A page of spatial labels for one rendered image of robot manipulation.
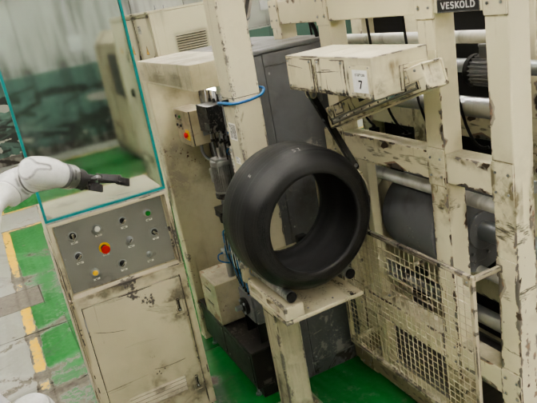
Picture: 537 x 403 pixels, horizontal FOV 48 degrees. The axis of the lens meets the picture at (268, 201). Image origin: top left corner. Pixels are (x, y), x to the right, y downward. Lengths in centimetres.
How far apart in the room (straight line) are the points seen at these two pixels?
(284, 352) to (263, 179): 105
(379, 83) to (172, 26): 379
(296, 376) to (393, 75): 159
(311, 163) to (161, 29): 360
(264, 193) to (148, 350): 119
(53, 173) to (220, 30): 88
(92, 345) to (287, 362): 92
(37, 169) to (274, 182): 81
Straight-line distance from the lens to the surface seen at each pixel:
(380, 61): 212
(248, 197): 224
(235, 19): 253
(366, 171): 286
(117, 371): 308
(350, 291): 261
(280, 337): 294
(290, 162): 225
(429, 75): 213
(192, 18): 579
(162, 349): 310
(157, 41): 568
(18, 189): 223
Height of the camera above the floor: 204
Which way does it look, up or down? 19 degrees down
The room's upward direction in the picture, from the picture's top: 10 degrees counter-clockwise
